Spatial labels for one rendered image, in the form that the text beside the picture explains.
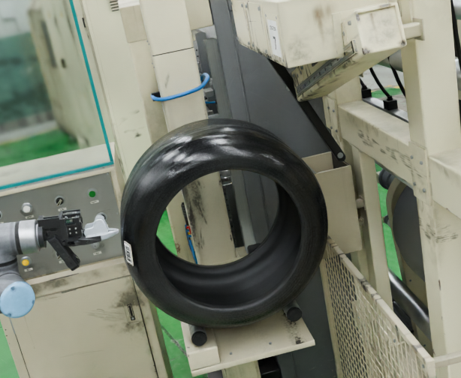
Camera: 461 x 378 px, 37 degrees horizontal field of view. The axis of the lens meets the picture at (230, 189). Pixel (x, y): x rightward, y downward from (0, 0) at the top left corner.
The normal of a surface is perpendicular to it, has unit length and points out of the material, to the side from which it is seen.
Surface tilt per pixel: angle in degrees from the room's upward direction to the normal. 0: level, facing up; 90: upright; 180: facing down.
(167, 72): 90
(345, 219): 90
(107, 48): 90
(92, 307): 90
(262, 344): 0
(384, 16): 72
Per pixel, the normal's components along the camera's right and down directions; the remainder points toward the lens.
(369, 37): 0.10, -0.01
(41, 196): 0.16, 0.29
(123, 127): 0.43, 0.22
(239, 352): -0.18, -0.93
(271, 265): -0.44, -0.40
